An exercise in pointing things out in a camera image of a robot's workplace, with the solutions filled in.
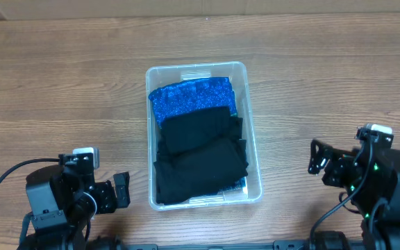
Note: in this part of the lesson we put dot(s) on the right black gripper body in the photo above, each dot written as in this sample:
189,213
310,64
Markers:
344,174

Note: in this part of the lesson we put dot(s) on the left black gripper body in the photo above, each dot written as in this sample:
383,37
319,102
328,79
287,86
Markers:
106,196

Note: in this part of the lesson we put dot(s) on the blue jeans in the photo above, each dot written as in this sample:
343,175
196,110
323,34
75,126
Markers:
238,185

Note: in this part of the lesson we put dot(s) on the small black cloth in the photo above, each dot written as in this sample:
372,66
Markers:
192,130

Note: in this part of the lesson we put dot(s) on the sparkly blue cloth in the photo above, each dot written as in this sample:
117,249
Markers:
191,95

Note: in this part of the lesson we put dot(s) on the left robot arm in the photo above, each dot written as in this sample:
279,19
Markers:
63,201

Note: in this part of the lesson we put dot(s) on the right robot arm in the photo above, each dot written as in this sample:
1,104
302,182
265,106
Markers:
370,179

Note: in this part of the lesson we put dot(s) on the clear plastic container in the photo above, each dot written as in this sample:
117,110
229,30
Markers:
160,76

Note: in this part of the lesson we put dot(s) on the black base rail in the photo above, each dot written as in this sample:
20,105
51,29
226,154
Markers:
200,246

